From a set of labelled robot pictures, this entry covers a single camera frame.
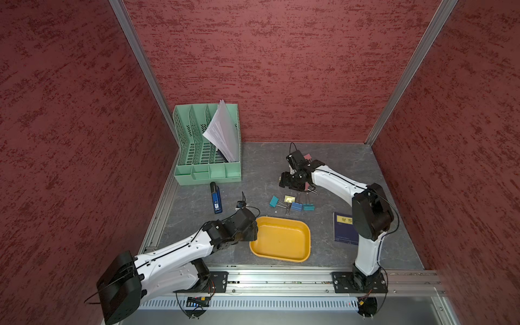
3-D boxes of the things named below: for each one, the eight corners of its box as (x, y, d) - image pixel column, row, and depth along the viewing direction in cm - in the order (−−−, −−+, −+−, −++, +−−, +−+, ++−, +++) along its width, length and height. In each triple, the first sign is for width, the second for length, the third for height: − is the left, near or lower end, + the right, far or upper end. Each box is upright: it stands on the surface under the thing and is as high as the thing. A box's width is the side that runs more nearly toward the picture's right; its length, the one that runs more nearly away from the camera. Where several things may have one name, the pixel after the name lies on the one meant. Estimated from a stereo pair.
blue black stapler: (215, 214, 93) (213, 210, 89) (211, 187, 103) (209, 182, 99) (223, 212, 94) (222, 207, 90) (219, 185, 103) (217, 180, 100)
